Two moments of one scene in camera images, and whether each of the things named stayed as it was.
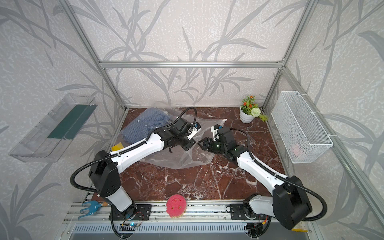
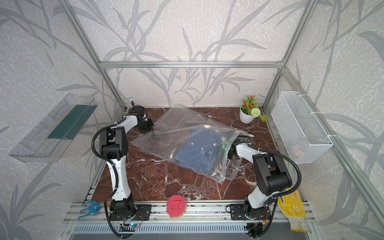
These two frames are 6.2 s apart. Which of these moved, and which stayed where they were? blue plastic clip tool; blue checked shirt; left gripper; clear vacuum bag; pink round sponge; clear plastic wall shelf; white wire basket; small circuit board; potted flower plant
Moved: blue checked shirt; left gripper; clear vacuum bag
Stayed: clear plastic wall shelf; potted flower plant; small circuit board; blue plastic clip tool; pink round sponge; white wire basket
